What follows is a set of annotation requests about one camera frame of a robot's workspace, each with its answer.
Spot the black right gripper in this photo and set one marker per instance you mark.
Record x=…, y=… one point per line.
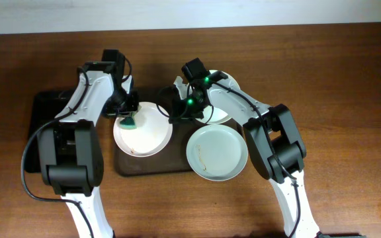
x=180, y=110

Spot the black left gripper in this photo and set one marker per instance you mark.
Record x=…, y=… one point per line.
x=123, y=111

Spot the green and yellow sponge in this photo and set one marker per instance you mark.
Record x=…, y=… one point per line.
x=128, y=122

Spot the pink plate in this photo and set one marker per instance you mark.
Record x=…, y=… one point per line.
x=151, y=135

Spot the pale blue plate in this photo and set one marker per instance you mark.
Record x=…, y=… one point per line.
x=217, y=152

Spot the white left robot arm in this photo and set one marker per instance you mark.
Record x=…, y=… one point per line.
x=70, y=155

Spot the pale green plate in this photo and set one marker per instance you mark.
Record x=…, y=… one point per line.
x=213, y=116

